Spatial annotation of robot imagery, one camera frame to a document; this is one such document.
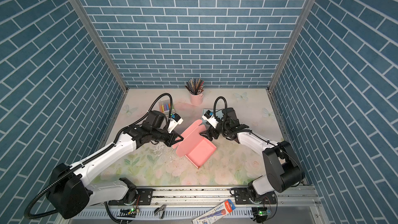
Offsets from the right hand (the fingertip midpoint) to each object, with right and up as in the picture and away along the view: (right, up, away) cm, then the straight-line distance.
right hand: (204, 125), depth 86 cm
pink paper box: (-5, -13, +3) cm, 14 cm away
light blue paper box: (+8, +7, -12) cm, 16 cm away
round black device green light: (+26, -38, -16) cm, 49 cm away
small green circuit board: (-36, -39, -14) cm, 55 cm away
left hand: (-11, -5, -9) cm, 15 cm away
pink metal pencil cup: (-6, +15, +22) cm, 28 cm away
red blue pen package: (+6, -37, -17) cm, 41 cm away
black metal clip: (-19, -36, -16) cm, 44 cm away
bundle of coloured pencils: (-7, +24, +19) cm, 32 cm away
